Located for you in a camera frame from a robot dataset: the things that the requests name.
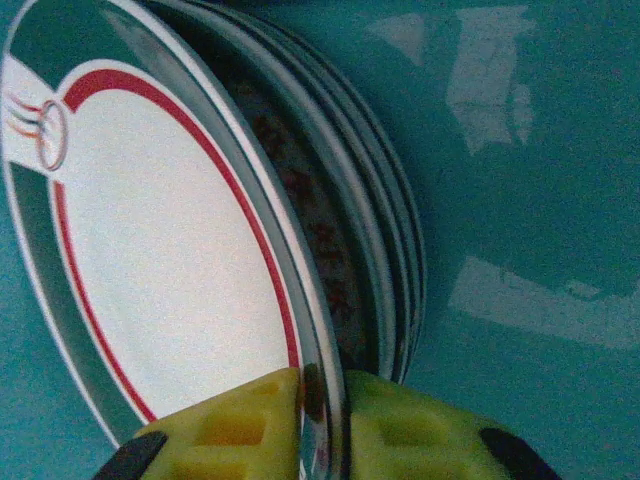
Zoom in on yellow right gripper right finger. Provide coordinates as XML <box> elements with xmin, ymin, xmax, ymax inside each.
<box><xmin>343</xmin><ymin>368</ymin><xmax>564</xmax><ymax>480</ymax></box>

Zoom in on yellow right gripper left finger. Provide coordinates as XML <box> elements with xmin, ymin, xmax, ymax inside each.
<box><xmin>92</xmin><ymin>368</ymin><xmax>304</xmax><ymax>480</ymax></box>

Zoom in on white plate green red rings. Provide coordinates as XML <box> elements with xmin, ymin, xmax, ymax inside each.
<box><xmin>144</xmin><ymin>0</ymin><xmax>401</xmax><ymax>386</ymax></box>
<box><xmin>0</xmin><ymin>0</ymin><xmax>351</xmax><ymax>480</ymax></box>

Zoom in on blue plastic bin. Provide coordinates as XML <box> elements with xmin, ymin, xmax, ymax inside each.
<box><xmin>0</xmin><ymin>0</ymin><xmax>640</xmax><ymax>480</ymax></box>

